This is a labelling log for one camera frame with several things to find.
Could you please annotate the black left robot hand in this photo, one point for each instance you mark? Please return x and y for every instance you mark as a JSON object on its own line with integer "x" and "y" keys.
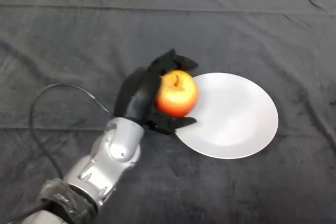
{"x": 141, "y": 95}

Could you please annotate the red yellow apple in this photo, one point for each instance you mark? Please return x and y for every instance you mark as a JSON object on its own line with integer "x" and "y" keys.
{"x": 178, "y": 98}

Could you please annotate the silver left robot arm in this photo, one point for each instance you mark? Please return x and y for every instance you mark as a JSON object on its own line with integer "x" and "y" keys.
{"x": 105, "y": 163}

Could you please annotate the white round plate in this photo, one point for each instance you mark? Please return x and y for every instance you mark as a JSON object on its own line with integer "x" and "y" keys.
{"x": 236, "y": 119}

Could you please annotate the black cloth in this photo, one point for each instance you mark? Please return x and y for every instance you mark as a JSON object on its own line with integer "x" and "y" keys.
{"x": 236, "y": 24}

